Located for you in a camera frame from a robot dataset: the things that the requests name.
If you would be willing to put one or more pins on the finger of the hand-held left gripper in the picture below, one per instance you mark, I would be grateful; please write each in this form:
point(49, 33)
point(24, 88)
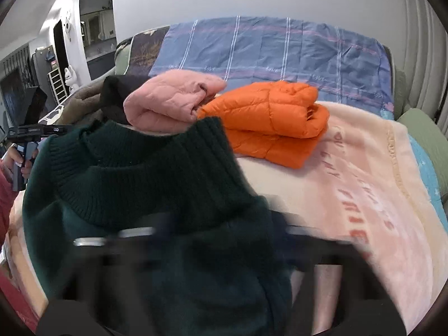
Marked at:
point(59, 129)

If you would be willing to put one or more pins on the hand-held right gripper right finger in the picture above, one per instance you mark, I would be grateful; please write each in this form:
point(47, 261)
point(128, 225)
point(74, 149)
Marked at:
point(367, 297)

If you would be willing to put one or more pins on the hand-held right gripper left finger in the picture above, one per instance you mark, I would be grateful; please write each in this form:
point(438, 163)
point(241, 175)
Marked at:
point(91, 287)

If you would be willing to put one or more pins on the dark green fleece sweater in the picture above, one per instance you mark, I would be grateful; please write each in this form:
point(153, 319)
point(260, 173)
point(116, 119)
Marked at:
point(157, 182)

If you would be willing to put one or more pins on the person's left hand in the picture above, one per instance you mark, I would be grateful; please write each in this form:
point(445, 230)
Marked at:
point(29, 168)

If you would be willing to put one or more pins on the black flat panel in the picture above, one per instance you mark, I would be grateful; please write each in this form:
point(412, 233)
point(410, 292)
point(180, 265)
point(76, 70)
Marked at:
point(35, 103)

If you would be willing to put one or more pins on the brown fleece garment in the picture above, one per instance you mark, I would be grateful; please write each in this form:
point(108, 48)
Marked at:
point(84, 101)

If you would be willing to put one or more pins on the white ladder rack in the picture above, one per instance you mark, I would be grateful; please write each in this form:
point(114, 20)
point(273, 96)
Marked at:
point(57, 84)

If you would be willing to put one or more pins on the white cat figurine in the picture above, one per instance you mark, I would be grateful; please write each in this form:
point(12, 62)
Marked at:
point(71, 78)

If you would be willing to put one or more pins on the grey cabinet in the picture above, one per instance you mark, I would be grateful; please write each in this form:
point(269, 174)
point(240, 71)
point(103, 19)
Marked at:
point(42, 68)

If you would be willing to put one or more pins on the black garment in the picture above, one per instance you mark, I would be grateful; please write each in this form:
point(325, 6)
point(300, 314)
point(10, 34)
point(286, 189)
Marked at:
point(115, 98)

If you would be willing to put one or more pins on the dark grey counter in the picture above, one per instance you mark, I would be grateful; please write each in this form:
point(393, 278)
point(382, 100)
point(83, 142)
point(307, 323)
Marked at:
point(99, 64)

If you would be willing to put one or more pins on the person's red clothing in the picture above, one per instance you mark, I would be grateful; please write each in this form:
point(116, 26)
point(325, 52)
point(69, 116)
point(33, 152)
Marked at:
point(14, 304)

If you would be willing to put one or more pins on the pink fleece blanket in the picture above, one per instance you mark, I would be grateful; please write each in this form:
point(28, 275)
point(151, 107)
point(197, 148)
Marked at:
point(367, 199)

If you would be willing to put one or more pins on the pink quilted fleece-lined jacket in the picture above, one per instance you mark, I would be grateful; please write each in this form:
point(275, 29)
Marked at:
point(164, 98)

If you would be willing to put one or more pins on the white kitchen cabinet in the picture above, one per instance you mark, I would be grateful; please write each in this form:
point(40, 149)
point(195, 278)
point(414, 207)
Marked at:
point(96, 24)

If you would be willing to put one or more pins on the dark floral quilt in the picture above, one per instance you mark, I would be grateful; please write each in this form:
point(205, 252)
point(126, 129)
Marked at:
point(147, 52)

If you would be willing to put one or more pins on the light blue quilt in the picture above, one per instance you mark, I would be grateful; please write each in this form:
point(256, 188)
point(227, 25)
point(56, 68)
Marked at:
point(425, 175)

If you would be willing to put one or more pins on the green pillow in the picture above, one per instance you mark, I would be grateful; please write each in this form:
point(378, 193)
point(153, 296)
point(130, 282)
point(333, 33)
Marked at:
point(427, 136)

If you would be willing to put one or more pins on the orange puffer jacket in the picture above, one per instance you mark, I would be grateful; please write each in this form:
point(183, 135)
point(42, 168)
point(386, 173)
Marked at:
point(273, 112)

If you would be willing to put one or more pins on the blue plaid sheet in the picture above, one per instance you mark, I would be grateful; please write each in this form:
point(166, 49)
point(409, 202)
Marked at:
point(280, 49)

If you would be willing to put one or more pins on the white pleated curtains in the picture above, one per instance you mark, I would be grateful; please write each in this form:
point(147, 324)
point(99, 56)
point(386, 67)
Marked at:
point(423, 59)

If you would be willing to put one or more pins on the dark wall picture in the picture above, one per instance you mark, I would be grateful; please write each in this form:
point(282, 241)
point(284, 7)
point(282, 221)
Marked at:
point(12, 92)

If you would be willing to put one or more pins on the white bear wall decoration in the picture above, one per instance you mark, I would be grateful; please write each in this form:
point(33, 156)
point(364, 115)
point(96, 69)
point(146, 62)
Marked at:
point(67, 24)

